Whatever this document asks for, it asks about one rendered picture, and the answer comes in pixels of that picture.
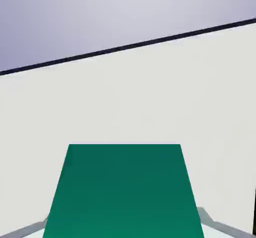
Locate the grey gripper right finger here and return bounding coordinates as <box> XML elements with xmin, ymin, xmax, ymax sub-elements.
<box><xmin>196</xmin><ymin>207</ymin><xmax>256</xmax><ymax>238</ymax></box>

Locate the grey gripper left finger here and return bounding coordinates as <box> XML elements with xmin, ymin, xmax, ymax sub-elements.
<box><xmin>0</xmin><ymin>217</ymin><xmax>48</xmax><ymax>238</ymax></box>

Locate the small green cube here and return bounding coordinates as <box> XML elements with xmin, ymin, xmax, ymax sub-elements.
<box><xmin>41</xmin><ymin>144</ymin><xmax>205</xmax><ymax>238</ymax></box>

